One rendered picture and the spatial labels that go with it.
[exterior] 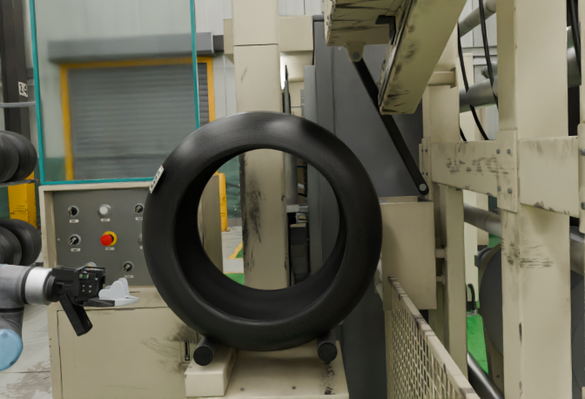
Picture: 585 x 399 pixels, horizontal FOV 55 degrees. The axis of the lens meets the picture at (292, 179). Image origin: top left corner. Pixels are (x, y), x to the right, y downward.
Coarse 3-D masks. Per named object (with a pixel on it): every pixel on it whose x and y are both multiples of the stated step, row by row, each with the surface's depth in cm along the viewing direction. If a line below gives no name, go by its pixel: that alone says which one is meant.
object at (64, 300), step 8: (64, 296) 135; (64, 304) 136; (72, 304) 136; (72, 312) 136; (80, 312) 138; (72, 320) 136; (80, 320) 136; (88, 320) 139; (80, 328) 136; (88, 328) 138
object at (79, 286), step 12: (60, 276) 135; (72, 276) 135; (84, 276) 135; (96, 276) 136; (48, 288) 134; (60, 288) 138; (72, 288) 134; (84, 288) 135; (96, 288) 134; (48, 300) 135; (72, 300) 134; (84, 300) 134
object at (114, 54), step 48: (48, 0) 188; (96, 0) 187; (144, 0) 187; (192, 0) 186; (48, 48) 189; (96, 48) 188; (144, 48) 188; (192, 48) 187; (48, 96) 190; (96, 96) 189; (144, 96) 189; (192, 96) 188; (48, 144) 190; (96, 144) 190; (144, 144) 190
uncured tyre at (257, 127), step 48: (192, 144) 125; (240, 144) 122; (288, 144) 122; (336, 144) 125; (192, 192) 150; (336, 192) 122; (144, 240) 128; (192, 240) 151; (336, 240) 152; (192, 288) 126; (240, 288) 152; (288, 288) 152; (336, 288) 124; (240, 336) 125; (288, 336) 125
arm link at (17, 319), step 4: (0, 308) 133; (4, 308) 133; (8, 308) 134; (12, 308) 134; (16, 308) 135; (20, 308) 136; (0, 312) 133; (4, 312) 133; (8, 312) 134; (12, 312) 134; (16, 312) 135; (20, 312) 136; (4, 316) 133; (8, 316) 134; (12, 316) 134; (16, 316) 135; (20, 316) 136; (8, 320) 132; (12, 320) 134; (16, 320) 135; (20, 320) 136; (20, 324) 137; (20, 328) 134
